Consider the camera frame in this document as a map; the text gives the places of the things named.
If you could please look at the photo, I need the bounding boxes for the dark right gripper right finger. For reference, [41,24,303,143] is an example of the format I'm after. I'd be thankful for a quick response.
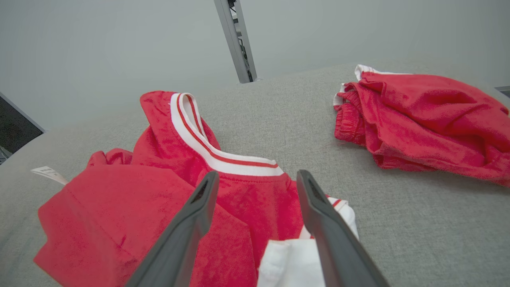
[296,169,391,287]

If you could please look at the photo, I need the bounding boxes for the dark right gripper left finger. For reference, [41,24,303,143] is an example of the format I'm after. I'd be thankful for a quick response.
[126,171,220,287]

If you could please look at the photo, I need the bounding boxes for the red basketball jersey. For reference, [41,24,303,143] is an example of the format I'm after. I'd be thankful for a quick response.
[31,90,359,287]

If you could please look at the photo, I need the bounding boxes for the red basketball shorts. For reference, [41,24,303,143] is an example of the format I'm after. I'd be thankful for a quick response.
[333,64,510,188]

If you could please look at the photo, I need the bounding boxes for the dark furniture panel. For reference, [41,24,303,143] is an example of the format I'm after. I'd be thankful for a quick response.
[0,92,45,165]

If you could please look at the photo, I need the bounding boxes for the grey partition post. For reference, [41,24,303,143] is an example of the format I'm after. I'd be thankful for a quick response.
[214,0,258,84]

